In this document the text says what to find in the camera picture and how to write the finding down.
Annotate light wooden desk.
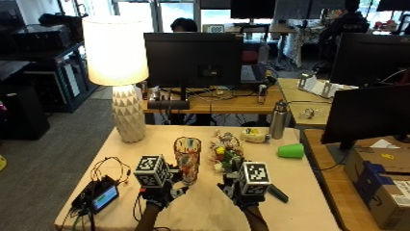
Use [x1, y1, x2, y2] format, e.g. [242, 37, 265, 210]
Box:
[277, 77, 360, 128]

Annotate small silver can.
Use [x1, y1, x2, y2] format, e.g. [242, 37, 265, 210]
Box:
[256, 84, 269, 105]

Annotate black bar speaker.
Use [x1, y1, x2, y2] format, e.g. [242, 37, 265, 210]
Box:
[147, 99, 191, 111]

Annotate glove white marker cube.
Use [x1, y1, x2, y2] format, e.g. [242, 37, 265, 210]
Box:
[133, 154, 172, 189]
[237, 161, 273, 197]

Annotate black device with screen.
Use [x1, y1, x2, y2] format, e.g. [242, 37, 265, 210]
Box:
[71, 175, 120, 216]

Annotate patterned glass vase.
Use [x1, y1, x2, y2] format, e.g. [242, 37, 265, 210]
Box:
[172, 136, 203, 187]

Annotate person's right hand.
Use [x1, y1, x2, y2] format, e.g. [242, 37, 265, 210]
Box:
[217, 170, 269, 209]

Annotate brown wooden desk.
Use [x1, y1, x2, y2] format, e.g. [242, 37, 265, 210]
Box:
[301, 128, 410, 231]

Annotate green plastic cup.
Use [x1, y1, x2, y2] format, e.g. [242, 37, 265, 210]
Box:
[276, 142, 306, 159]

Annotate black computer monitor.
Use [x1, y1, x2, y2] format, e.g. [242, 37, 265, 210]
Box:
[329, 32, 410, 89]
[144, 32, 245, 101]
[321, 84, 410, 151]

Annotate white table lamp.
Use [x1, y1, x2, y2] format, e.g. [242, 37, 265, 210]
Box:
[81, 14, 151, 144]

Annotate small silver object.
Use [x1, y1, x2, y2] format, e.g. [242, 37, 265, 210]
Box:
[298, 107, 320, 119]

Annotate white folded stand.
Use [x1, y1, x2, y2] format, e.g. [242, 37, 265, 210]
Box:
[296, 72, 360, 99]

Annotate open laptop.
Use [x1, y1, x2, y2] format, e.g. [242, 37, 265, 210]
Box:
[240, 63, 270, 85]

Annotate cardboard box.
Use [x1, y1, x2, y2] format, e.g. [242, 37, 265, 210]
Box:
[344, 146, 410, 231]

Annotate wooden office desk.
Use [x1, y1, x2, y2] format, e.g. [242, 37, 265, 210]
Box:
[143, 86, 285, 125]

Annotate person's left hand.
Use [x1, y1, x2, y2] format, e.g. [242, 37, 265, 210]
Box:
[137, 164, 192, 210]

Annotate black shelf unit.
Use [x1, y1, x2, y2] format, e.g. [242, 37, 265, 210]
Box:
[0, 40, 97, 114]

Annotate beige tablecloth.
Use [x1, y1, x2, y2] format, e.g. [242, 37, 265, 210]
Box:
[52, 124, 344, 231]

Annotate thin black cables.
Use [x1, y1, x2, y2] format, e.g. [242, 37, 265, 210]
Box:
[89, 156, 132, 187]

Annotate right glove white marker cube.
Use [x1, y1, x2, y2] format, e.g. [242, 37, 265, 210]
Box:
[237, 161, 273, 197]

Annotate black equipment case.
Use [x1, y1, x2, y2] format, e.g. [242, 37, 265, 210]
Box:
[10, 24, 72, 52]

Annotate left glove white marker cube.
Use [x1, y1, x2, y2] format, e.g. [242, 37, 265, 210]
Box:
[133, 154, 172, 189]

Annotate steel water bottle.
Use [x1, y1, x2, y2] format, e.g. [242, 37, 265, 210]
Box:
[269, 99, 290, 141]

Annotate black floor box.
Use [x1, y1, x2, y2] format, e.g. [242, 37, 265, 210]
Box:
[0, 84, 52, 141]

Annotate mixed flower bouquet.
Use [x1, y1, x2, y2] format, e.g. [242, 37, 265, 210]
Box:
[208, 130, 246, 175]

